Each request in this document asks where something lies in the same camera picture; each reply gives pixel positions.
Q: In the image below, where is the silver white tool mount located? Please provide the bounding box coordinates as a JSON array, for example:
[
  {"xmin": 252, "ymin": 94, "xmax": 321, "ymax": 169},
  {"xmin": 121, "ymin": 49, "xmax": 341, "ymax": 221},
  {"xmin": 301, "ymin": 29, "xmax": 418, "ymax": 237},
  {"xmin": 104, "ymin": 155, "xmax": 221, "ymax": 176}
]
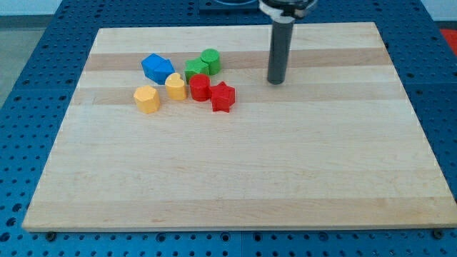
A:
[{"xmin": 258, "ymin": 0, "xmax": 318, "ymax": 20}]

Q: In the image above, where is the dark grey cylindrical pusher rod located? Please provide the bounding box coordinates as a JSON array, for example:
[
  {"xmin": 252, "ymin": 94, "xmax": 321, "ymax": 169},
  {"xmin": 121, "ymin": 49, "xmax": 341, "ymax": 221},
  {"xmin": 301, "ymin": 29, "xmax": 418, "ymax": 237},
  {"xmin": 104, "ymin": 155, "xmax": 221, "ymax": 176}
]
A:
[{"xmin": 267, "ymin": 21, "xmax": 294, "ymax": 85}]

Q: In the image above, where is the yellow heart block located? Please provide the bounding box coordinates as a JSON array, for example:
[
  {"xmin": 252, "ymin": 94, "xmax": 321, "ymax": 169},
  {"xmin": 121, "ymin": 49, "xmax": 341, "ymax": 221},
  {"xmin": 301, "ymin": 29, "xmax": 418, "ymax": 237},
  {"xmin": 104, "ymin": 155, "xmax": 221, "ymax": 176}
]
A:
[{"xmin": 165, "ymin": 73, "xmax": 187, "ymax": 101}]

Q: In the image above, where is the yellow hexagon block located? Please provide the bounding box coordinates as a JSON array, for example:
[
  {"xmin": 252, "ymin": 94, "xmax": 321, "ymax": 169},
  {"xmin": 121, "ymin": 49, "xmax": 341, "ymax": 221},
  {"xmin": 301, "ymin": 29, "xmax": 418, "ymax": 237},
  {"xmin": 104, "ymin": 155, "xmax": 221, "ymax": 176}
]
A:
[{"xmin": 134, "ymin": 85, "xmax": 161, "ymax": 114}]

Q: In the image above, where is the green cylinder block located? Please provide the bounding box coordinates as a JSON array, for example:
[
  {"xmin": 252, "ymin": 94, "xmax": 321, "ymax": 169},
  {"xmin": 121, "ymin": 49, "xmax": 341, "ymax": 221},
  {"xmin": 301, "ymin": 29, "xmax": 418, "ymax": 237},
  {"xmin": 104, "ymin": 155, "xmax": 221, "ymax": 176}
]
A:
[{"xmin": 201, "ymin": 49, "xmax": 221, "ymax": 75}]

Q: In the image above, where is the red star block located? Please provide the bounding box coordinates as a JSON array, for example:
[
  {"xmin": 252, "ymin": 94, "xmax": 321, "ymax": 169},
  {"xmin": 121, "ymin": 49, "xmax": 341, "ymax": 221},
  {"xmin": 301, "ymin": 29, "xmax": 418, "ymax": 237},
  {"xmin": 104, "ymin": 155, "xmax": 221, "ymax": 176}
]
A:
[{"xmin": 210, "ymin": 81, "xmax": 236, "ymax": 113}]

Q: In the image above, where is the green star block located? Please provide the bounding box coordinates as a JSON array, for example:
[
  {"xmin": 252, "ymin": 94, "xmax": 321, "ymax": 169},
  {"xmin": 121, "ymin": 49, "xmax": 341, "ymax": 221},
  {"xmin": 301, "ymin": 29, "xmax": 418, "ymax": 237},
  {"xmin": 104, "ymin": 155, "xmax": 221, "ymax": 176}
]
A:
[{"xmin": 184, "ymin": 58, "xmax": 209, "ymax": 83}]

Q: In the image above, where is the red cylinder block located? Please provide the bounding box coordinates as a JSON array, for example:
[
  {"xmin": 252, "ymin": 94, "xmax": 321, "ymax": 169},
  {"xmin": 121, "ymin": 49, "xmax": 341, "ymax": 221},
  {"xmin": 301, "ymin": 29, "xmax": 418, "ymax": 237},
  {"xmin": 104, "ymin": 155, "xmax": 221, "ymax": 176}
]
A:
[{"xmin": 189, "ymin": 74, "xmax": 211, "ymax": 101}]

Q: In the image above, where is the light wooden board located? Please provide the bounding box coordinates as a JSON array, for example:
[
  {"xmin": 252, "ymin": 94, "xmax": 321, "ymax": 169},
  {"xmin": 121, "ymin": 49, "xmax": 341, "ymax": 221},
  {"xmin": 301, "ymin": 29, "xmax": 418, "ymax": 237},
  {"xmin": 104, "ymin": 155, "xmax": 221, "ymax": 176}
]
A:
[{"xmin": 22, "ymin": 22, "xmax": 456, "ymax": 232}]

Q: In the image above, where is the blue pentagon block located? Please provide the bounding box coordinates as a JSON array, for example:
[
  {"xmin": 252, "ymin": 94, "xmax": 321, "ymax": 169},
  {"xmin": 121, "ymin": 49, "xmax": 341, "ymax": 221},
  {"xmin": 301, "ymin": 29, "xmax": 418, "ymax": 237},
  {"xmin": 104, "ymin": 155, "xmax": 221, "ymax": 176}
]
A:
[{"xmin": 152, "ymin": 59, "xmax": 175, "ymax": 85}]

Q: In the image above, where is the blue cube block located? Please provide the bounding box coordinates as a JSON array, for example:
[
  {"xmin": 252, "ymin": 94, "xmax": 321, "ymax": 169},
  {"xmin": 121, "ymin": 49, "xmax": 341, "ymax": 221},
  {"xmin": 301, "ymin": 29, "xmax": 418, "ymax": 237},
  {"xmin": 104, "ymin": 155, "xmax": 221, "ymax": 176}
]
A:
[{"xmin": 141, "ymin": 54, "xmax": 165, "ymax": 80}]

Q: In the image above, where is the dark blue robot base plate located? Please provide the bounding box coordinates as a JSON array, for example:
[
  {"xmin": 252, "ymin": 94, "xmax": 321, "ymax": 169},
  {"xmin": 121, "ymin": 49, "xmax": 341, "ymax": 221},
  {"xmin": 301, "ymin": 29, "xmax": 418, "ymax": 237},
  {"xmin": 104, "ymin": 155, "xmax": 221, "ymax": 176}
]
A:
[{"xmin": 199, "ymin": 0, "xmax": 258, "ymax": 14}]

